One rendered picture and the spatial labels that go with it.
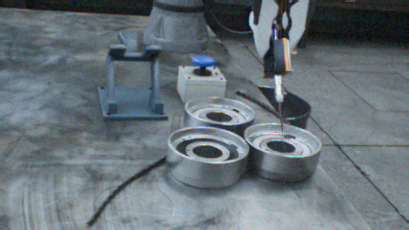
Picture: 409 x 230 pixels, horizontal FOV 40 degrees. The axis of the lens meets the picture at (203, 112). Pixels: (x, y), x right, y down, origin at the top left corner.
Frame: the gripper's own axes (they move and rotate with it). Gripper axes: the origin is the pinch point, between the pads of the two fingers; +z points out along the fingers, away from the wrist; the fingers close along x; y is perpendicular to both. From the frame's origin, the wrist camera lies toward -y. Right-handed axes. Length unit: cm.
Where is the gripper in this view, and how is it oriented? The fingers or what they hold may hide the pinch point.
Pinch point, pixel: (276, 51)
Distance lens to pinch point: 82.1
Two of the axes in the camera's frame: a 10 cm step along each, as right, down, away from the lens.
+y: -2.5, -3.9, 8.9
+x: -9.6, 0.0, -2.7
